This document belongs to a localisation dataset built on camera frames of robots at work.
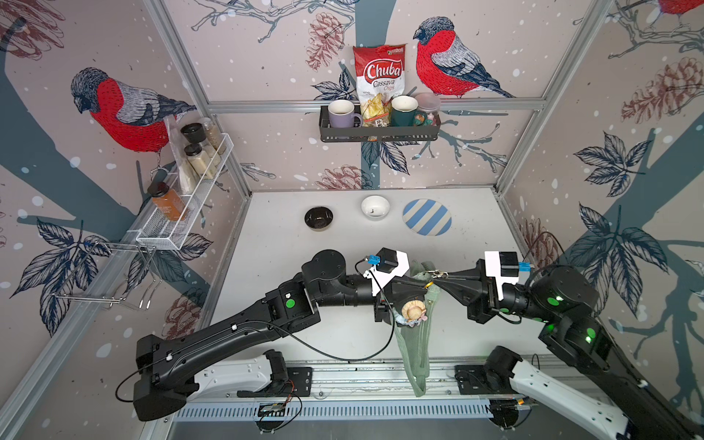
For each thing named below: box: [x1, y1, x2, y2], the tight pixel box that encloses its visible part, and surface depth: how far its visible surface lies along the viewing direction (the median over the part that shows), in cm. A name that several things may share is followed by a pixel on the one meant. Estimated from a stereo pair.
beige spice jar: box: [184, 143, 214, 180], surface depth 78 cm
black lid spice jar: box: [180, 122, 212, 166], surface depth 79 cm
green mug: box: [390, 95, 428, 127], surface depth 85 cm
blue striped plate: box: [402, 198, 452, 237], surface depth 113 cm
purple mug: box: [328, 99, 363, 129], surface depth 85 cm
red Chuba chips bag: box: [352, 43, 407, 128], surface depth 82 cm
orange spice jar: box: [146, 181, 187, 222], surface depth 68 cm
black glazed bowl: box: [304, 206, 334, 232], surface depth 109 cm
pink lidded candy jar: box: [417, 91, 441, 127], surface depth 86 cm
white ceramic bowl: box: [360, 195, 391, 221], surface depth 113 cm
